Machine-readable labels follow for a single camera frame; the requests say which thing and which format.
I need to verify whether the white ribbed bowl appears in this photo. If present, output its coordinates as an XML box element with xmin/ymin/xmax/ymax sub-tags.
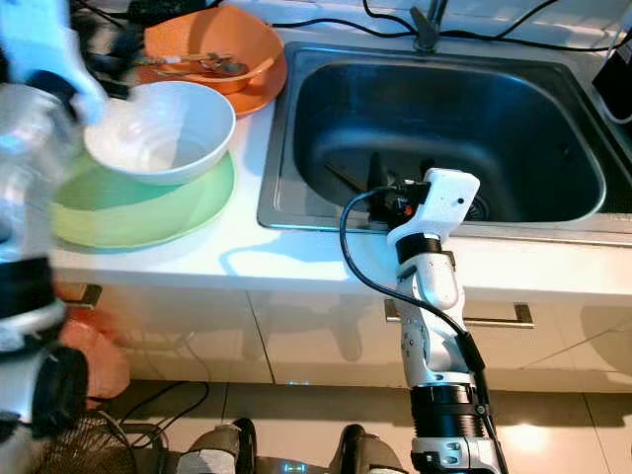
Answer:
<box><xmin>84</xmin><ymin>81</ymin><xmax>236</xmax><ymax>187</ymax></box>

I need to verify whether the black kitchen appliance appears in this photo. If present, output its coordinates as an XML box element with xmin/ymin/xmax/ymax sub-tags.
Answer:
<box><xmin>592</xmin><ymin>44</ymin><xmax>632</xmax><ymax>124</ymax></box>

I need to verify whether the chopstick with silver end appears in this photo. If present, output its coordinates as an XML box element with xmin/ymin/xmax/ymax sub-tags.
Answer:
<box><xmin>158</xmin><ymin>51</ymin><xmax>228</xmax><ymax>72</ymax></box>

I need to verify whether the black adapter box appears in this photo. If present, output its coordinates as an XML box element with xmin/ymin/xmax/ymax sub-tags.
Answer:
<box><xmin>128</xmin><ymin>0</ymin><xmax>208</xmax><ymax>26</ymax></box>

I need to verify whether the metal spoon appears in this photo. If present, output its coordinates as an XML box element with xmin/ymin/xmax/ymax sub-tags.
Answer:
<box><xmin>207</xmin><ymin>54</ymin><xmax>250</xmax><ymax>78</ymax></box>

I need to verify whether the orange bowl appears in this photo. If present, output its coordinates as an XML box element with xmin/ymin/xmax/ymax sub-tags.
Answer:
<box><xmin>143</xmin><ymin>5</ymin><xmax>285</xmax><ymax>95</ymax></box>

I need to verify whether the stainless steel sink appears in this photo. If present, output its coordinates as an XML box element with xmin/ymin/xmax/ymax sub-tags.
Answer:
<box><xmin>257</xmin><ymin>41</ymin><xmax>632</xmax><ymax>238</ymax></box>

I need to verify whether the white cabinet front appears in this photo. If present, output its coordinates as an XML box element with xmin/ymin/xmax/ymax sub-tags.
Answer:
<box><xmin>252</xmin><ymin>286</ymin><xmax>632</xmax><ymax>391</ymax></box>

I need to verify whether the green plate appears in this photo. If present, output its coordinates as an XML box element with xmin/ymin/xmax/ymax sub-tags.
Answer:
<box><xmin>49</xmin><ymin>153</ymin><xmax>236</xmax><ymax>250</ymax></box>

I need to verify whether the robot right leg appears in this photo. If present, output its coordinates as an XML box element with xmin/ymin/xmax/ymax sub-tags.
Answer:
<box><xmin>336</xmin><ymin>423</ymin><xmax>406</xmax><ymax>474</ymax></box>

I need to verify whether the robot leg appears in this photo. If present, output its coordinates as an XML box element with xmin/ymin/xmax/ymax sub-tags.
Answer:
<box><xmin>336</xmin><ymin>423</ymin><xmax>406</xmax><ymax>474</ymax></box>
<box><xmin>178</xmin><ymin>418</ymin><xmax>258</xmax><ymax>474</ymax></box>

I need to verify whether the red plastic bag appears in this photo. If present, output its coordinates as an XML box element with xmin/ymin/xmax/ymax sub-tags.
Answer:
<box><xmin>59</xmin><ymin>301</ymin><xmax>131</xmax><ymax>401</ymax></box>

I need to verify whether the robot left leg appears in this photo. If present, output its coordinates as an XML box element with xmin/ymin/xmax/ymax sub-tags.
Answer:
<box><xmin>178</xmin><ymin>418</ymin><xmax>258</xmax><ymax>474</ymax></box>

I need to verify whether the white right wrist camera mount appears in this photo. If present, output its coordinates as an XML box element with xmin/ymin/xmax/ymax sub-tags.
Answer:
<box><xmin>385</xmin><ymin>168</ymin><xmax>482</xmax><ymax>243</ymax></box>

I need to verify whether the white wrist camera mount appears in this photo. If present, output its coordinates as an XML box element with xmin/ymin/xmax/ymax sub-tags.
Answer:
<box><xmin>0</xmin><ymin>0</ymin><xmax>105</xmax><ymax>124</ymax></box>
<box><xmin>385</xmin><ymin>168</ymin><xmax>482</xmax><ymax>243</ymax></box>

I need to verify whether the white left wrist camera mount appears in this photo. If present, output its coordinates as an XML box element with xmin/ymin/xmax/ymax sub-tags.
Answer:
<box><xmin>0</xmin><ymin>0</ymin><xmax>105</xmax><ymax>124</ymax></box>

